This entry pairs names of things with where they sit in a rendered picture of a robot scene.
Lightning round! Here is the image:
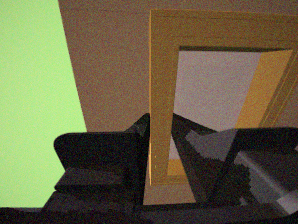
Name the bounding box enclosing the brown flat board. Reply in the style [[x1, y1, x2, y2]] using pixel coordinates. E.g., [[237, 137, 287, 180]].
[[58, 0, 298, 205]]

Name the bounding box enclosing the gold rectangular picture frame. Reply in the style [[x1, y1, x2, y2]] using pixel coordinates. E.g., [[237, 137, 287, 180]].
[[149, 9, 298, 186]]

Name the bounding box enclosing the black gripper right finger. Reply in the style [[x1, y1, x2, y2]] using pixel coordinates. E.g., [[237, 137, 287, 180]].
[[171, 113, 298, 203]]

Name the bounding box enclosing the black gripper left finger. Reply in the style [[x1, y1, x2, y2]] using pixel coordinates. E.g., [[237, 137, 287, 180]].
[[53, 113, 150, 206]]

